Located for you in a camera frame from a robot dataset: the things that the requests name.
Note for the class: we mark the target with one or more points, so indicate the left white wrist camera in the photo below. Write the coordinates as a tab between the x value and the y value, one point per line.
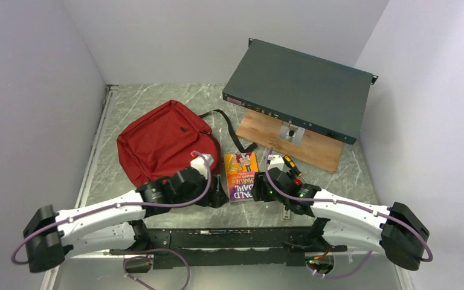
202	163

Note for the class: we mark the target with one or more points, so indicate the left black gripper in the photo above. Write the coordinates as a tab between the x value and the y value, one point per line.
217	196

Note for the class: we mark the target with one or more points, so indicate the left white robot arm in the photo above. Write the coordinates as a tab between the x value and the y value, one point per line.
116	224

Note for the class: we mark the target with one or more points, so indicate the dark teal rack server box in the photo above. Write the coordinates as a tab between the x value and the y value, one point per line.
306	91

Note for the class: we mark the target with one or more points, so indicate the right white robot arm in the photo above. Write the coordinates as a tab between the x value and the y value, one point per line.
394	231

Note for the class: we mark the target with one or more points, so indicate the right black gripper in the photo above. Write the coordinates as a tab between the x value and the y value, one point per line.
258	189

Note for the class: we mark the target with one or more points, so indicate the purple Roald Dahl book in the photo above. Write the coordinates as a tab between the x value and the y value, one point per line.
240	170

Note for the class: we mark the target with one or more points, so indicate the red student backpack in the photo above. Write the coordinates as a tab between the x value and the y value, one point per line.
160	143

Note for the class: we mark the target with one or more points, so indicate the silver metal bracket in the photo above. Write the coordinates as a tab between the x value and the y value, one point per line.
291	133

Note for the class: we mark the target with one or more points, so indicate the wooden board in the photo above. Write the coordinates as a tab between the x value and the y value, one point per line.
315	149

